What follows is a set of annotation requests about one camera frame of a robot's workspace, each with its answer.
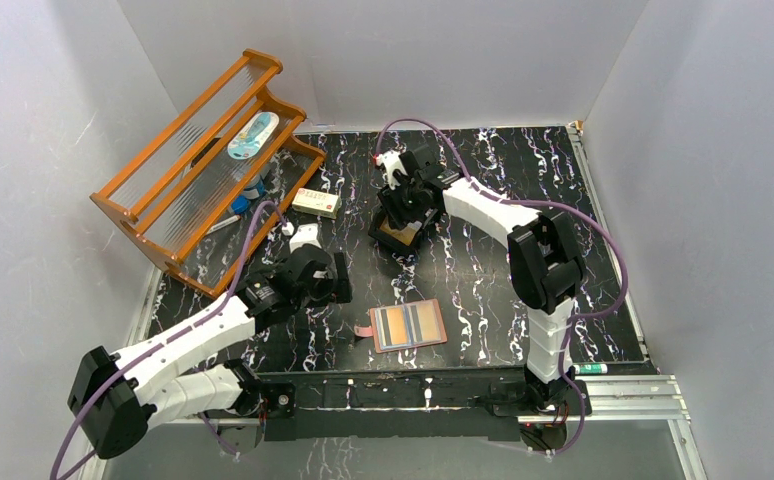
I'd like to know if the black card tray box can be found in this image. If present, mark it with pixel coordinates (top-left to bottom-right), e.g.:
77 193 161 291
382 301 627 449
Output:
368 207 440 256

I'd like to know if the gold credit card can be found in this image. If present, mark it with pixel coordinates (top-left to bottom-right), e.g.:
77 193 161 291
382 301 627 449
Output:
409 300 444 344

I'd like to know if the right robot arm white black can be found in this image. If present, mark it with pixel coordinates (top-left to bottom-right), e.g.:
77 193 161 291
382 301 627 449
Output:
369 147 585 414

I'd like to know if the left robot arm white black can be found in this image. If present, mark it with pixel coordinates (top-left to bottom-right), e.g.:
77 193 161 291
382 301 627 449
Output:
67 244 352 459

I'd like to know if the gold card in tray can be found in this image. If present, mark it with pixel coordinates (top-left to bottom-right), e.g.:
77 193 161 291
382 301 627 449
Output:
381 225 420 247

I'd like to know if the white red small box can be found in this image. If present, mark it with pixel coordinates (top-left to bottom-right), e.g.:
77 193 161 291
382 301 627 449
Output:
291 188 341 219

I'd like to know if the white pen under shelf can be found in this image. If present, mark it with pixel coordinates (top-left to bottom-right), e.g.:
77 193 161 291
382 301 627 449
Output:
206 215 241 235

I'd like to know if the blue cap bottle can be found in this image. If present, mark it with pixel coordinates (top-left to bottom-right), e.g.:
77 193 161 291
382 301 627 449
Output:
228 175 266 215

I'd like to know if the orange wooden shelf rack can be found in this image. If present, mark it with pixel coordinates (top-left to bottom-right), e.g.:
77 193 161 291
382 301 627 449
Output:
90 49 326 298

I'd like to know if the white blue tube package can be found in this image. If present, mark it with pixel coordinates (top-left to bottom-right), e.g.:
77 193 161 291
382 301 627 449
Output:
226 112 280 160

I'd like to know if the green white marker pen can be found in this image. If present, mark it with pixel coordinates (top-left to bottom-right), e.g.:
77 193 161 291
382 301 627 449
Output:
573 363 609 375

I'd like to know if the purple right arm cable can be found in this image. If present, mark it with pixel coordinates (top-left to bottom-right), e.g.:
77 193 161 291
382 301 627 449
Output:
373 119 629 458

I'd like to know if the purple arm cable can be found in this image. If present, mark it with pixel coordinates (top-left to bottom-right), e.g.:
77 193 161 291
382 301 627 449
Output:
49 199 296 480
373 119 629 458

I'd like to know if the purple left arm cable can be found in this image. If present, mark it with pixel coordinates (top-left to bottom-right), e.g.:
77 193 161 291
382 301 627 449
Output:
49 199 296 480

